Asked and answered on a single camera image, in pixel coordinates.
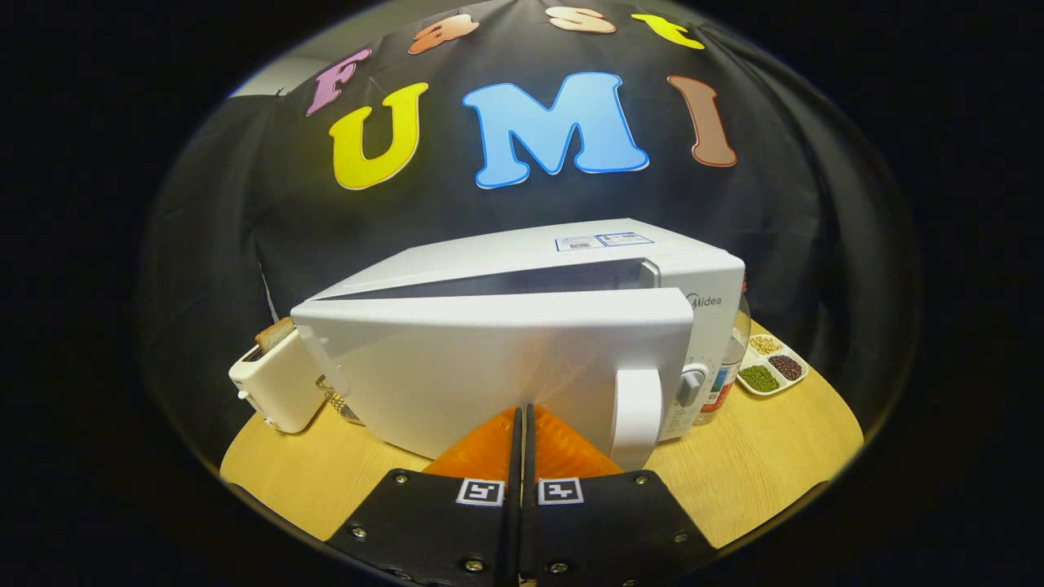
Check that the white toaster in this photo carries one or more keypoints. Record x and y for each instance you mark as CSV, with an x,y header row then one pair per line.
x,y
277,383

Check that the white divided bean dish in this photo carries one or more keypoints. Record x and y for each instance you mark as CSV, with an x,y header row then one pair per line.
x,y
771,367

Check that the white microwave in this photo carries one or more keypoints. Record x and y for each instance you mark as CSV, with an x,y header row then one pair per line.
x,y
489,359

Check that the toast bread slice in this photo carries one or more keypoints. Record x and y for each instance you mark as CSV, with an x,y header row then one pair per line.
x,y
273,334

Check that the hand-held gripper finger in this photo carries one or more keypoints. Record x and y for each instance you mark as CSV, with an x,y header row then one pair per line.
x,y
531,538
513,538

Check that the clear plastic water bottle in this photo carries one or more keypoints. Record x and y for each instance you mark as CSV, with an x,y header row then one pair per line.
x,y
726,375

